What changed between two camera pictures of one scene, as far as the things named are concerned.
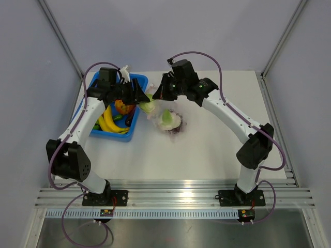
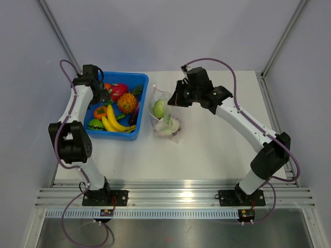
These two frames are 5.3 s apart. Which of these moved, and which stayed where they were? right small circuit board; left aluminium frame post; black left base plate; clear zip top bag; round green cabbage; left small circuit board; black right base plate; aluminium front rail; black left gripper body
Moved: clear zip top bag; round green cabbage; black left gripper body
Stayed: left small circuit board; black left base plate; right small circuit board; black right base plate; left aluminium frame post; aluminium front rail
